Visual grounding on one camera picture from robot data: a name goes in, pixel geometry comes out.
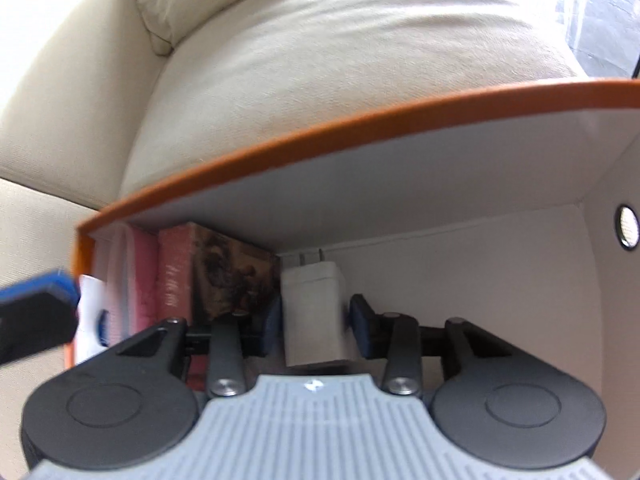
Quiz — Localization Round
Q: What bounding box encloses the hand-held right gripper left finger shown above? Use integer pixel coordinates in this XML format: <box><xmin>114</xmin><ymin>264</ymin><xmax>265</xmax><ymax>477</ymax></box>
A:
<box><xmin>117</xmin><ymin>296</ymin><xmax>284</xmax><ymax>399</ymax></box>

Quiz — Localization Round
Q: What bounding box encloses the orange cardboard box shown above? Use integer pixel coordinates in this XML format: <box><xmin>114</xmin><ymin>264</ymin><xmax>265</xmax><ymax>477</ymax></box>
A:
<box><xmin>64</xmin><ymin>78</ymin><xmax>640</xmax><ymax>401</ymax></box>

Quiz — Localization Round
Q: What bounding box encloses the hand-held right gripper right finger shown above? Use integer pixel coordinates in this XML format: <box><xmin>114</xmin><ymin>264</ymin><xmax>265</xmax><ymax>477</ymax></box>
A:
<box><xmin>347</xmin><ymin>293</ymin><xmax>527</xmax><ymax>396</ymax></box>

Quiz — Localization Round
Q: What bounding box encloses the white packet with blue print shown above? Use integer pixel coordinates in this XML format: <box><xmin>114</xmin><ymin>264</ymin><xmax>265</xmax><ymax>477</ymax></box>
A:
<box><xmin>74</xmin><ymin>274</ymin><xmax>127</xmax><ymax>364</ymax></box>

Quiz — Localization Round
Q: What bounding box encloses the white wall charger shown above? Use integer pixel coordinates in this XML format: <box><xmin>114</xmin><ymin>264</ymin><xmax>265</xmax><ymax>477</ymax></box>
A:
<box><xmin>279</xmin><ymin>248</ymin><xmax>350</xmax><ymax>368</ymax></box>

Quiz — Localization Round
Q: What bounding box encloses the beige sofa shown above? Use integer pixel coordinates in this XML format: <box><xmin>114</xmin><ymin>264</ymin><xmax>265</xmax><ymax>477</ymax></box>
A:
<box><xmin>0</xmin><ymin>0</ymin><xmax>603</xmax><ymax>311</ymax></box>

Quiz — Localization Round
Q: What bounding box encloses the brown painted cover book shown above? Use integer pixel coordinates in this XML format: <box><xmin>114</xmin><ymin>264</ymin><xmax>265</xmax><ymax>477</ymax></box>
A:
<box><xmin>189</xmin><ymin>222</ymin><xmax>282</xmax><ymax>325</ymax></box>

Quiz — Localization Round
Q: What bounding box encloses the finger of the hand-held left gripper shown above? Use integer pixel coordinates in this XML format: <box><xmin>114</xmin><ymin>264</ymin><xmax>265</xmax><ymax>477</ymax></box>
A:
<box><xmin>0</xmin><ymin>268</ymin><xmax>82</xmax><ymax>368</ymax></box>

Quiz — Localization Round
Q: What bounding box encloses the pink book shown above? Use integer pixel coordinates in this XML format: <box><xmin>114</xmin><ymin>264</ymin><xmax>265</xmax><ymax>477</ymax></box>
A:
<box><xmin>116</xmin><ymin>224</ymin><xmax>197</xmax><ymax>391</ymax></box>

